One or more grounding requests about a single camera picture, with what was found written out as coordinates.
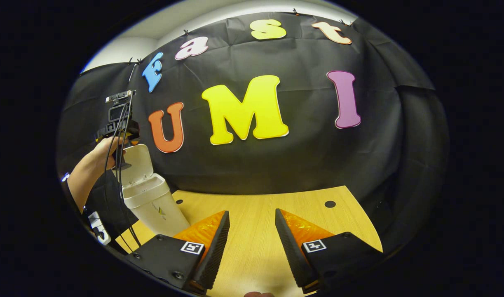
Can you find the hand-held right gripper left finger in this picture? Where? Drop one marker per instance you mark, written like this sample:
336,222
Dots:
214,258

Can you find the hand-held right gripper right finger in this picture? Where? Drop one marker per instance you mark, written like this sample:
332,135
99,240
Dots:
294,258

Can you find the white desktop garbage bin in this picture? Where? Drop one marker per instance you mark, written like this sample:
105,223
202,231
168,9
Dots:
157,210

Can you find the wooden desktop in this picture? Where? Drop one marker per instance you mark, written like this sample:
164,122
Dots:
256,214

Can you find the black backdrop cloth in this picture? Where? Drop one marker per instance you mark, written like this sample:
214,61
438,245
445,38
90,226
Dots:
317,165

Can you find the white side table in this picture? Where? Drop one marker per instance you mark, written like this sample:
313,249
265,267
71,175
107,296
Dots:
93,220

